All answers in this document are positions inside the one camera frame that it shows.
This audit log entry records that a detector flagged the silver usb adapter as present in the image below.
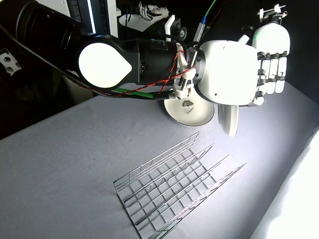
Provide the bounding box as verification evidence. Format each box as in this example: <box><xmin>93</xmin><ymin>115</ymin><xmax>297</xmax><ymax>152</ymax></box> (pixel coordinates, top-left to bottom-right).
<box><xmin>193</xmin><ymin>21</ymin><xmax>207</xmax><ymax>44</ymax></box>

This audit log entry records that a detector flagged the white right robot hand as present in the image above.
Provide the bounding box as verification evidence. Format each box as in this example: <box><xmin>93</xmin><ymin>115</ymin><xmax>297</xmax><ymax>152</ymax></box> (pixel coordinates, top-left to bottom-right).
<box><xmin>193</xmin><ymin>39</ymin><xmax>267</xmax><ymax>108</ymax></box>

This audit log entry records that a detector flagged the spare white robot hand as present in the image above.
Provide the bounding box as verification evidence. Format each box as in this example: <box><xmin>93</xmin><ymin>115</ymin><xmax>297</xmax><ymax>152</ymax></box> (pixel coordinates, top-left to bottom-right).
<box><xmin>138</xmin><ymin>1</ymin><xmax>170</xmax><ymax>22</ymax></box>

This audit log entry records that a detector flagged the green cable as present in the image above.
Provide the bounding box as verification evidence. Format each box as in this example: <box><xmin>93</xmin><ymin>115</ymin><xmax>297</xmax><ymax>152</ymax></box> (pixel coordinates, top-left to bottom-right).
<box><xmin>203</xmin><ymin>0</ymin><xmax>217</xmax><ymax>24</ymax></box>

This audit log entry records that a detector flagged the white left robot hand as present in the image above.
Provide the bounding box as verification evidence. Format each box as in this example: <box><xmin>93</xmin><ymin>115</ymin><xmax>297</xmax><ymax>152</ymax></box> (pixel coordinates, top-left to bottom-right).
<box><xmin>238</xmin><ymin>21</ymin><xmax>291</xmax><ymax>95</ymax></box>

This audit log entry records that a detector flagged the white robot torso column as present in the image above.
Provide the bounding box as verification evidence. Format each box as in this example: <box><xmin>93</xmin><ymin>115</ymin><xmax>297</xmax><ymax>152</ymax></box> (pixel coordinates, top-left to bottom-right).
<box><xmin>48</xmin><ymin>0</ymin><xmax>119</xmax><ymax>38</ymax></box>

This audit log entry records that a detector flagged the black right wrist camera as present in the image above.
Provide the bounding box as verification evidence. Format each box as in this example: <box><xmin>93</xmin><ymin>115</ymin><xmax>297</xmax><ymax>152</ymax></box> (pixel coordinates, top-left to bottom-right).
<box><xmin>164</xmin><ymin>14</ymin><xmax>188</xmax><ymax>42</ymax></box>

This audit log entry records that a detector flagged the white paper sheet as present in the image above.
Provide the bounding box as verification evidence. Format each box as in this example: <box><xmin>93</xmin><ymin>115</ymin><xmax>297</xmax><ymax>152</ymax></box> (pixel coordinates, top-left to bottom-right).
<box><xmin>118</xmin><ymin>13</ymin><xmax>161</xmax><ymax>32</ymax></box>

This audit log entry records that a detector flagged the white perforated bracket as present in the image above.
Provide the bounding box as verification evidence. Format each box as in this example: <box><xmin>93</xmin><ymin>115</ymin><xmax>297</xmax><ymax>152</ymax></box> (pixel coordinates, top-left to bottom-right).
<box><xmin>0</xmin><ymin>48</ymin><xmax>22</xmax><ymax>75</ymax></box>

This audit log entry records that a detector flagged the silver wire dish rack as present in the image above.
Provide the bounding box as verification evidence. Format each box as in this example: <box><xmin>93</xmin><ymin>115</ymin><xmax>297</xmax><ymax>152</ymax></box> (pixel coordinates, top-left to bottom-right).
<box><xmin>113</xmin><ymin>131</ymin><xmax>247</xmax><ymax>239</ymax></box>

